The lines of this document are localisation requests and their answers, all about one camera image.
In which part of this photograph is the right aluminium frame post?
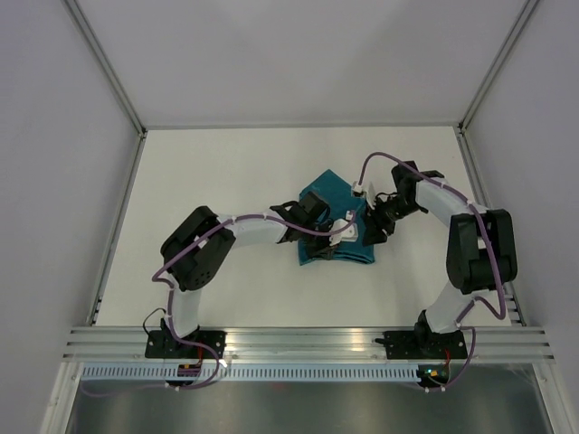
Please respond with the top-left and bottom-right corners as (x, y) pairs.
(456, 0), (542, 134)

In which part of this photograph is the left aluminium frame post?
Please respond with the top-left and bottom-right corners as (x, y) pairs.
(62, 0), (147, 137)

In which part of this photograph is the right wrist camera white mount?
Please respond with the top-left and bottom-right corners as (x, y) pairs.
(351, 181), (376, 210)

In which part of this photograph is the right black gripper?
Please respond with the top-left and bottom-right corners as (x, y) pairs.
(360, 194), (422, 248)

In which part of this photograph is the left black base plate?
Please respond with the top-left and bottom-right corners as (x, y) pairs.
(145, 329), (226, 361)

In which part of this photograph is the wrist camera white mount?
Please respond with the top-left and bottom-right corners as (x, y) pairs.
(351, 181), (376, 210)
(328, 210), (358, 247)

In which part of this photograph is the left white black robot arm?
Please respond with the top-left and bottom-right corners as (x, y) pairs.
(151, 193), (352, 358)

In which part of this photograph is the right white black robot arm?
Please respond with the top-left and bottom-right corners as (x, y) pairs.
(353, 161), (517, 360)

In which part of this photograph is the teal cloth napkin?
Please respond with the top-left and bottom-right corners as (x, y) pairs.
(299, 169), (375, 266)

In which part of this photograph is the aluminium mounting rail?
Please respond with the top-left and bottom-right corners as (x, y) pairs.
(61, 326), (555, 364)

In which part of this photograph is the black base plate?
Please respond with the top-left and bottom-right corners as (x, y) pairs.
(145, 329), (226, 361)
(374, 330), (469, 361)

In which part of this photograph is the aluminium frame post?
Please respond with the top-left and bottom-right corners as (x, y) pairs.
(62, 0), (147, 137)
(456, 0), (542, 134)

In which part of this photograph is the white slotted cable duct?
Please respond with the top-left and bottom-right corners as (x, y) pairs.
(81, 363), (420, 382)

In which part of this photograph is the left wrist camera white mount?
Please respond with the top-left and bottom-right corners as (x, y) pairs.
(328, 210), (358, 247)

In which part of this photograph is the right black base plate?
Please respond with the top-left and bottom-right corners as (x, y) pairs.
(374, 330), (469, 361)

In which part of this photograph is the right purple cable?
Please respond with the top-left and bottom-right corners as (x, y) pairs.
(359, 152), (510, 394)

